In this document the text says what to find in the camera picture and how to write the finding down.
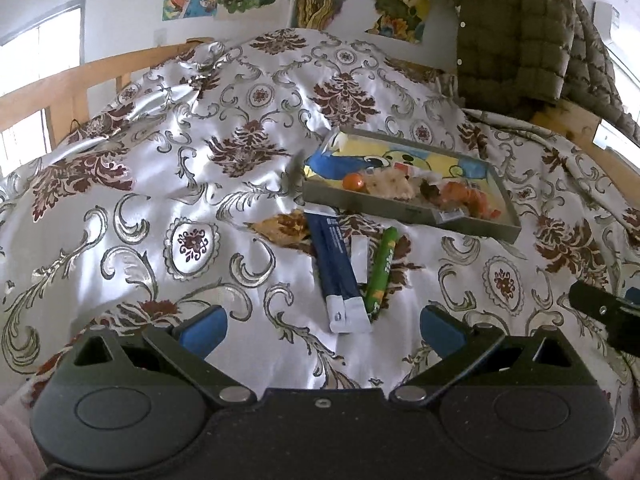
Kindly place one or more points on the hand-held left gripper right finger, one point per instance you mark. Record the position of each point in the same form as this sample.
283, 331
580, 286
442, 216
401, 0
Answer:
442, 331

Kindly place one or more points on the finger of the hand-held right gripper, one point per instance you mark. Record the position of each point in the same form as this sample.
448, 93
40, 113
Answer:
592, 300

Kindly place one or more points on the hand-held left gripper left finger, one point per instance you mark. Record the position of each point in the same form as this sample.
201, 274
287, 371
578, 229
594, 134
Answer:
202, 334

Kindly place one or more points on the green snack tube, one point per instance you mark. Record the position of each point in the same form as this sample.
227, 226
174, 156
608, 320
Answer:
381, 270

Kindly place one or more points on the grey shallow tray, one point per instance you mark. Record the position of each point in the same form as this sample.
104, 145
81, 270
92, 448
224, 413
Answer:
400, 210

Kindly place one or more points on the blue snack packet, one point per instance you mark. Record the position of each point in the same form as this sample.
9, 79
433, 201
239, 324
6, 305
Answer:
332, 260

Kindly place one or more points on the golden brown snack packet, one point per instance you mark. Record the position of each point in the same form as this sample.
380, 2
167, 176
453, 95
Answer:
285, 227

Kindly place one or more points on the beige snack packet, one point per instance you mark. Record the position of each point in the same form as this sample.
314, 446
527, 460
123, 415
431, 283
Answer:
392, 185

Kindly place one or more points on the white red snack packet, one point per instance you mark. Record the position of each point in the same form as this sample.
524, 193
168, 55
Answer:
406, 169

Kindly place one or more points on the small orange ball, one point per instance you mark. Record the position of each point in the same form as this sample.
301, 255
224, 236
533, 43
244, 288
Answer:
355, 182

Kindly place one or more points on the floral patterned satin blanket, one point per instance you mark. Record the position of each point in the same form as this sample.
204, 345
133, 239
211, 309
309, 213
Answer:
175, 185

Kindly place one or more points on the white cabinet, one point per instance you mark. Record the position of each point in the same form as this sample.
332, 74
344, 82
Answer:
617, 135

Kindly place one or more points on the painted paper tray liner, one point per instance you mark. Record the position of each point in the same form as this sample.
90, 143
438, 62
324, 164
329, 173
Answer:
440, 162

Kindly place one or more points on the olive quilted jacket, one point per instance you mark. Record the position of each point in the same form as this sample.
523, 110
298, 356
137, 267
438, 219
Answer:
515, 35

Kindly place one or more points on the white air conditioner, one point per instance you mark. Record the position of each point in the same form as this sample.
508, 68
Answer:
607, 17

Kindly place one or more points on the bright window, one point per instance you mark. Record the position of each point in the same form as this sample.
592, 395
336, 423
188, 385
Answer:
45, 60

